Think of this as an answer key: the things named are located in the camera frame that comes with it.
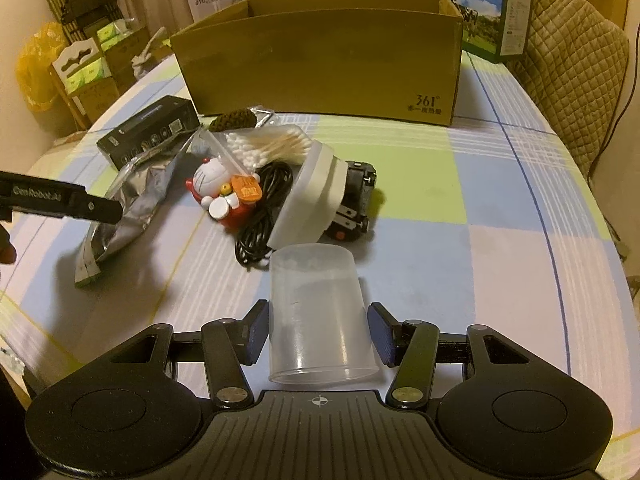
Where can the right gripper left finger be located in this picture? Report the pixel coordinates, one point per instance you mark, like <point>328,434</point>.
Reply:
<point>252,333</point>

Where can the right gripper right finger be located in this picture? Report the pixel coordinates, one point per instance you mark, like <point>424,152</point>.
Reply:
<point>386,333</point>

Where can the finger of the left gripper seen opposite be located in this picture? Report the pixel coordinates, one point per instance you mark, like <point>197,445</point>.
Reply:
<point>54,199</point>

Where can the translucent plastic cup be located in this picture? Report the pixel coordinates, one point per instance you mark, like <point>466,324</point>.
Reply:
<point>318,330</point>

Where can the silver foil pouch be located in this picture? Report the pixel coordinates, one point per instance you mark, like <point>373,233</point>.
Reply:
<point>139,188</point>

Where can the black toy car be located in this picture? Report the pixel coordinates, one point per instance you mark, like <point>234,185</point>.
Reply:
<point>351,220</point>

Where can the red white cat figurine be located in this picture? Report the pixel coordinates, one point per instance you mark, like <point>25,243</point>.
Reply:
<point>229,198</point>

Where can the black shaver box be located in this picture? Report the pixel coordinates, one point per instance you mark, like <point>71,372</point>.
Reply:
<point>161,120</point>

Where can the bag of cotton swabs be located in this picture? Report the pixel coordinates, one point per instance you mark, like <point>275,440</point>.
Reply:
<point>254,148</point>

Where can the clear plastic case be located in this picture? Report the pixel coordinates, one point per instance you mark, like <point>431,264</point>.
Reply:
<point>263,115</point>

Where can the person's left hand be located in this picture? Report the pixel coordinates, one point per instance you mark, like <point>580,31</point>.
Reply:
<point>7,250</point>

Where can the green tissue pack carton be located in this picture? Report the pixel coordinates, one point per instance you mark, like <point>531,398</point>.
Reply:
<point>80,64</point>

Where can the yellow plastic bag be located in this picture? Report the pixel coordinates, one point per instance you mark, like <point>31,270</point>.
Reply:
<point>33,63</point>

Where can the white foam block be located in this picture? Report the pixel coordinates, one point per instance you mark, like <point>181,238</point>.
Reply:
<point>312,203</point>

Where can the black folding rack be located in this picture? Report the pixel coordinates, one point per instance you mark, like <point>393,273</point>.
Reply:
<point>81,19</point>

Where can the brown cardboard box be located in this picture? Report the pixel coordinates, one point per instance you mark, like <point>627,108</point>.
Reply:
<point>390,59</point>

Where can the beige quilted chair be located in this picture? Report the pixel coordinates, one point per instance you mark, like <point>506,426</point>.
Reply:
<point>573,68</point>

